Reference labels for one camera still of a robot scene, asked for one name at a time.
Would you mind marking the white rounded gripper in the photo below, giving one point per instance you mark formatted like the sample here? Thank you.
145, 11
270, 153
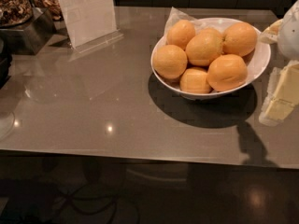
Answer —
290, 37

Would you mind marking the white ceramic bowl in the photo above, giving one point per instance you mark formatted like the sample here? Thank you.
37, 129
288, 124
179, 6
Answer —
256, 62

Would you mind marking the clear plastic wrap in bowl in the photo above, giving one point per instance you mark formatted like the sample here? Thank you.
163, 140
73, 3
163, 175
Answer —
177, 15

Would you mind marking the bowl of mixed nuts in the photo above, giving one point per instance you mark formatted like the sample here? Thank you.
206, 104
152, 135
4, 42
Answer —
14, 12

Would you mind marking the orange top right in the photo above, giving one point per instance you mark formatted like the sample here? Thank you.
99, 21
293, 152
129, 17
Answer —
239, 39

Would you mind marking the orange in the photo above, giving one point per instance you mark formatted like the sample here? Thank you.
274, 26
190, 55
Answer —
169, 61
205, 47
227, 72
180, 34
239, 39
194, 80

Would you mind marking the orange bottom right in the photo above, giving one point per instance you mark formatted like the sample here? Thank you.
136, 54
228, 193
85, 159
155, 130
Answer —
227, 72

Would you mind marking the orange centre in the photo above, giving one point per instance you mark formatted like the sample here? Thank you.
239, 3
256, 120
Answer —
205, 47

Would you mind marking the orange bottom middle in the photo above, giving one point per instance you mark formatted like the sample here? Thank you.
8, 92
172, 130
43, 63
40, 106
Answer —
194, 80

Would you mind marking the orange top left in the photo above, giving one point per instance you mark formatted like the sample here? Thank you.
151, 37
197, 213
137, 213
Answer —
180, 34

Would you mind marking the clear acrylic sign holder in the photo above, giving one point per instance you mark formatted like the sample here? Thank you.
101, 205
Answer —
90, 24

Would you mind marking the dark metal tray stand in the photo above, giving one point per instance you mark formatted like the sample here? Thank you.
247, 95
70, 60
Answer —
30, 37

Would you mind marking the black object left edge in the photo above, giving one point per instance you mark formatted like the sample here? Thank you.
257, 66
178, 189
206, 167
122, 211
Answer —
5, 61

